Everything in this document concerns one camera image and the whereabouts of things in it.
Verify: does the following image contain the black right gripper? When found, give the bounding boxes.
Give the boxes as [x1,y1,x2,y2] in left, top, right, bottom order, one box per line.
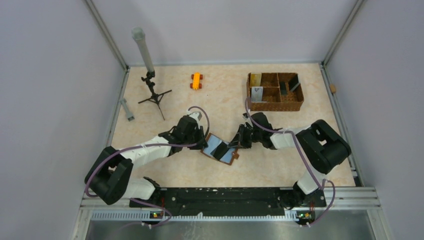
[228,124,262,149]

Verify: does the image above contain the brown leather card holder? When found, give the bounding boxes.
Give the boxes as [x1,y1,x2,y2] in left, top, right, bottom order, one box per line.
[200,133,240,166]

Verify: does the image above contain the black credit card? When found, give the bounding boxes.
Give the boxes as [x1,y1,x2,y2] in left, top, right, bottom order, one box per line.
[211,141,229,160]

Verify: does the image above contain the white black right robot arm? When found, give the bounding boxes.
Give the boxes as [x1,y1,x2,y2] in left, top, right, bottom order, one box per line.
[228,112,352,206]

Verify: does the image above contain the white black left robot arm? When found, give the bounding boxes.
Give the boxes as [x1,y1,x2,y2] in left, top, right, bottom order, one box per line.
[84,111,207,207]

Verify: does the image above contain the silver white credit card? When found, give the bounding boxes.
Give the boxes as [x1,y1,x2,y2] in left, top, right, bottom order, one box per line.
[250,86,264,103]

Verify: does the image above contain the gold credit card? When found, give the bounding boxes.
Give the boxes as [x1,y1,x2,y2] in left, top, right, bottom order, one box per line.
[249,72,262,87]

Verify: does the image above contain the grey credit card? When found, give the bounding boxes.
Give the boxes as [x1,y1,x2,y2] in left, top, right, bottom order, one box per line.
[288,74,300,92]

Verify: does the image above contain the woven wicker divided basket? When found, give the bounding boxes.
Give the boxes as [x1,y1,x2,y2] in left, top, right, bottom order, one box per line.
[246,72,305,112]

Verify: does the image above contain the orange toy car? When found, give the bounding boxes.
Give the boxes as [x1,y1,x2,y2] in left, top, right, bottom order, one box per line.
[189,72,203,90]

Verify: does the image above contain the small wooden block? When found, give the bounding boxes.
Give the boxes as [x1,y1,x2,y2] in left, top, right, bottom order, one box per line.
[329,84,337,94]

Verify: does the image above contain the black tripod with grey tube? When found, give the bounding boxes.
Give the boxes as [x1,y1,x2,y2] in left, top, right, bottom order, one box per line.
[131,27,172,120]

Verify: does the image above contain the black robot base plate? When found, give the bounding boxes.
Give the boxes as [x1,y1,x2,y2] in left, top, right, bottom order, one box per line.
[147,187,327,218]

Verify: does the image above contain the grey metal bracket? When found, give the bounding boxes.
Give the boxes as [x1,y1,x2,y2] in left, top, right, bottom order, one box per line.
[119,98,135,122]

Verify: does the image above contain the aluminium frame rail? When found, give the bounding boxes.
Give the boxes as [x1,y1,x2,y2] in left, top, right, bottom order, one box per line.
[319,63,381,210]

